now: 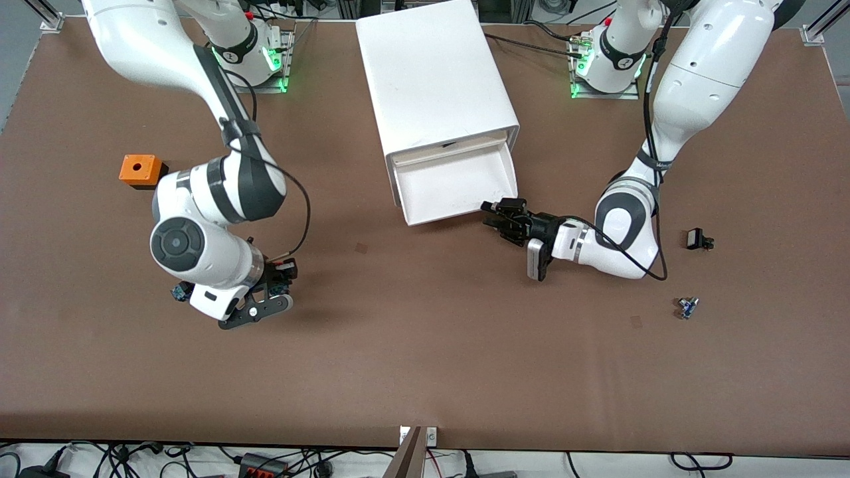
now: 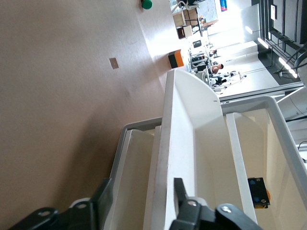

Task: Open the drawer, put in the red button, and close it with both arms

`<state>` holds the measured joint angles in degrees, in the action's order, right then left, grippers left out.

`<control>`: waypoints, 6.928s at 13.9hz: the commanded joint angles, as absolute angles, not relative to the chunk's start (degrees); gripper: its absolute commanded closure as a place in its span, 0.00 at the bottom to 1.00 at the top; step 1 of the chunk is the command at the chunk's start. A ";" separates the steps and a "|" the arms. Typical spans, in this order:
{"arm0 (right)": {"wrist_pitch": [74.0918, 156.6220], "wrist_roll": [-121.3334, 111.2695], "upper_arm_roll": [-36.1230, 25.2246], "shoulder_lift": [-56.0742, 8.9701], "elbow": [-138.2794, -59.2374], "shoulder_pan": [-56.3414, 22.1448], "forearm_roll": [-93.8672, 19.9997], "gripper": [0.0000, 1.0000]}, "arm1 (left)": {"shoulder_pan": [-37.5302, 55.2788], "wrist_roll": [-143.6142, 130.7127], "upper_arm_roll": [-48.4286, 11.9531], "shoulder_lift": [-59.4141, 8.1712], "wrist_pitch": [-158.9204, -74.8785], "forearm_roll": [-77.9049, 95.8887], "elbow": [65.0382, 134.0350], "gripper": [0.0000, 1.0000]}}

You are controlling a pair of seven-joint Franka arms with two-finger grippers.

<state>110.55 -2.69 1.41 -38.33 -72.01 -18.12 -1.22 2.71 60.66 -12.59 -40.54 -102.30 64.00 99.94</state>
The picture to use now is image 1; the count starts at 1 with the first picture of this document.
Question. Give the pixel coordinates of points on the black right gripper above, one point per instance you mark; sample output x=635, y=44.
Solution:
x=273, y=275

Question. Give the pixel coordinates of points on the orange box with hole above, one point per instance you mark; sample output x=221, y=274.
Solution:
x=139, y=170

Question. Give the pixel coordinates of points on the metal table corner bracket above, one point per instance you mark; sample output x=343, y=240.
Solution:
x=813, y=34
x=52, y=20

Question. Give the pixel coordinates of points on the brown centre post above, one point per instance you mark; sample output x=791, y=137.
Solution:
x=406, y=458

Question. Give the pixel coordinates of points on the small blue component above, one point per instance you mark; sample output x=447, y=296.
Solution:
x=687, y=308

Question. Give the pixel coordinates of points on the white drawer cabinet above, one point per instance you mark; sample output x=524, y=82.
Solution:
x=431, y=73

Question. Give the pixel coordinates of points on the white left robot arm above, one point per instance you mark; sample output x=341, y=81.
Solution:
x=704, y=66

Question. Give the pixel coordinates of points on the black orange power strip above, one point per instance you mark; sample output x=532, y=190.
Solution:
x=263, y=466

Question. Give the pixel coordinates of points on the small black component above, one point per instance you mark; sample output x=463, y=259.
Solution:
x=694, y=238

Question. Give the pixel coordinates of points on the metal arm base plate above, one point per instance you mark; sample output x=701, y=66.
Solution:
x=282, y=73
x=607, y=95

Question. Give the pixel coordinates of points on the black power adapter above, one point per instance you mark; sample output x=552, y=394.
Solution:
x=43, y=473

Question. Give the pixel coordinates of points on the white plastic drawer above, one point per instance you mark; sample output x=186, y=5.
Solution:
x=425, y=154
x=458, y=189

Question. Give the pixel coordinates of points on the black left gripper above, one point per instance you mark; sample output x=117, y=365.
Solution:
x=543, y=228

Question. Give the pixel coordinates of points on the green push button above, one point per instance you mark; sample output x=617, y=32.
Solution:
x=180, y=292

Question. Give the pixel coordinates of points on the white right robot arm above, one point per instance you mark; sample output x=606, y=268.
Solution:
x=199, y=206

